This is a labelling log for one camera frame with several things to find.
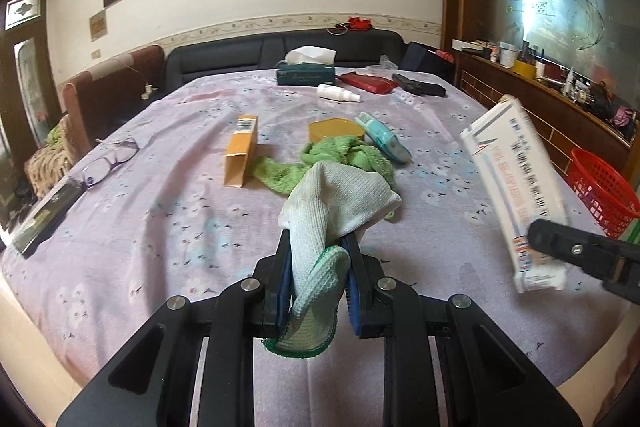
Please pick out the wooden glass door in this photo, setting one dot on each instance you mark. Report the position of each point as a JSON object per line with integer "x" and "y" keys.
{"x": 30, "y": 57}

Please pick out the brown armchair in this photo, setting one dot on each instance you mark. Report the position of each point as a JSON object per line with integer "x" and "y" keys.
{"x": 110, "y": 92}

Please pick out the eyeglasses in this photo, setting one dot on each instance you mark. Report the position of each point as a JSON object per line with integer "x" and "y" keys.
{"x": 92, "y": 172}

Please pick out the long white medicine box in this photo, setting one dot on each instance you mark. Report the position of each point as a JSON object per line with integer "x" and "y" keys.
{"x": 510, "y": 167}

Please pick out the white cloth with green edge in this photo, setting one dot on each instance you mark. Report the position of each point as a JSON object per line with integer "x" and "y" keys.
{"x": 340, "y": 197}

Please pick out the red plastic basket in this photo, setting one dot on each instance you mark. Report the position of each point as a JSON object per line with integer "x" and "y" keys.
{"x": 605, "y": 192}

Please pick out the white charger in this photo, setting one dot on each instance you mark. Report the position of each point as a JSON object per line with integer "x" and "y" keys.
{"x": 148, "y": 92}

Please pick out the white spray bottle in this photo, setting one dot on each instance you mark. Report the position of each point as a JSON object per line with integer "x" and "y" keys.
{"x": 332, "y": 92}

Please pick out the black pouch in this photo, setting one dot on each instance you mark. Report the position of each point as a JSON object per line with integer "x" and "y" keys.
{"x": 420, "y": 86}

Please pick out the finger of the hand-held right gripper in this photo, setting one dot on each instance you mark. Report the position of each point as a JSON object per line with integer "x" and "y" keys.
{"x": 575, "y": 249}

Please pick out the red decoration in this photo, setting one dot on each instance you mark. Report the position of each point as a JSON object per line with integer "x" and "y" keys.
{"x": 360, "y": 23}

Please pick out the teal packet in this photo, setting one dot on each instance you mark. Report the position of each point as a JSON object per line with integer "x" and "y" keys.
{"x": 382, "y": 137}

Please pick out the wooden partition cabinet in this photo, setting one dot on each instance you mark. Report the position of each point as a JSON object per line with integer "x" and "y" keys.
{"x": 510, "y": 97}

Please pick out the white jar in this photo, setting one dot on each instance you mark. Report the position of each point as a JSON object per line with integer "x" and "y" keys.
{"x": 509, "y": 55}

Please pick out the red pouch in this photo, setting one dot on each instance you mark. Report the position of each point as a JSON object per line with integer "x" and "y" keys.
{"x": 365, "y": 83}

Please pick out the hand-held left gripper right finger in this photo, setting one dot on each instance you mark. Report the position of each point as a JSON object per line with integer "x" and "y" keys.
{"x": 352, "y": 302}

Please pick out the black bag on cabinet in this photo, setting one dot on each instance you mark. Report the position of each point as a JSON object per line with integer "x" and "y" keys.
{"x": 604, "y": 102}

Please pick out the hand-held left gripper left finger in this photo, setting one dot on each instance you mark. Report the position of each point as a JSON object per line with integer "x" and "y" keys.
{"x": 284, "y": 277}

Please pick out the black sofa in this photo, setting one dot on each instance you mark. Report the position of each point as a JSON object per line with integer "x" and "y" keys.
{"x": 220, "y": 57}

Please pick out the green towel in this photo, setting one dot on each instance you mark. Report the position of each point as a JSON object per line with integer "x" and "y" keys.
{"x": 340, "y": 147}

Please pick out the black remote control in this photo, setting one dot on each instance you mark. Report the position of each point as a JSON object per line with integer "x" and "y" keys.
{"x": 45, "y": 219}

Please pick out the brown fuzzy blanket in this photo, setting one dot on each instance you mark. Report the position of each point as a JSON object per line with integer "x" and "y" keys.
{"x": 45, "y": 162}

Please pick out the orange box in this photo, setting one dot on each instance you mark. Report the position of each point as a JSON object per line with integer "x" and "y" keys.
{"x": 240, "y": 147}

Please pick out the dark bag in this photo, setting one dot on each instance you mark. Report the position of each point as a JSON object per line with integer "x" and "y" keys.
{"x": 425, "y": 59}

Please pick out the pink cloth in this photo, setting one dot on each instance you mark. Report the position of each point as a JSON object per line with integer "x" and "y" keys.
{"x": 625, "y": 117}

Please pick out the red white box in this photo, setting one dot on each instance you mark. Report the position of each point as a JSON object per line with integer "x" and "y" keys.
{"x": 443, "y": 55}

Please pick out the green tissue box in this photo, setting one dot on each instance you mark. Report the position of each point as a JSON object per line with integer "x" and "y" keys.
{"x": 305, "y": 74}

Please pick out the clear plastic bag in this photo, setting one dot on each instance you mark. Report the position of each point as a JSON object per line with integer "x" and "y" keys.
{"x": 382, "y": 63}

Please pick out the small wall plaque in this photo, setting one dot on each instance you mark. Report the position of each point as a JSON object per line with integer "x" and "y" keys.
{"x": 98, "y": 25}

